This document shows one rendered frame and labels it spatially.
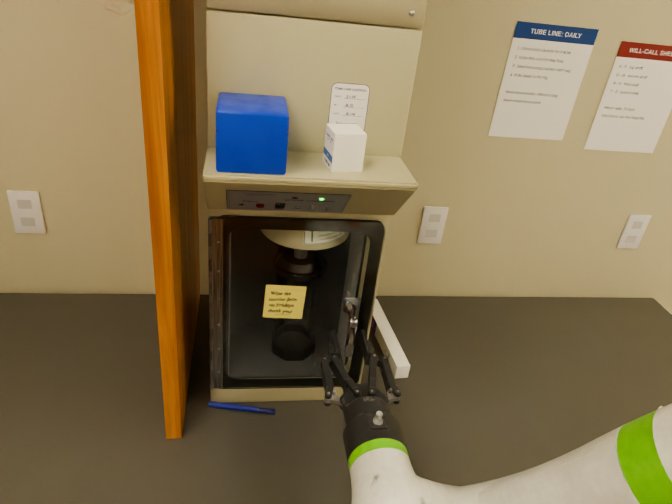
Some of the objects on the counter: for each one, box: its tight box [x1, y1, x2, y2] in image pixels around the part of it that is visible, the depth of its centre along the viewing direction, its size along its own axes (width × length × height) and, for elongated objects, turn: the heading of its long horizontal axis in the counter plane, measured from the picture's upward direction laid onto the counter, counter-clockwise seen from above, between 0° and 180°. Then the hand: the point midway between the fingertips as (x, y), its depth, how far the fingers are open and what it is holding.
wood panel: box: [134, 0, 200, 439], centre depth 91 cm, size 49×3×140 cm, turn 178°
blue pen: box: [208, 401, 275, 415], centre depth 113 cm, size 1×14×1 cm, turn 76°
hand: (349, 345), depth 104 cm, fingers open, 5 cm apart
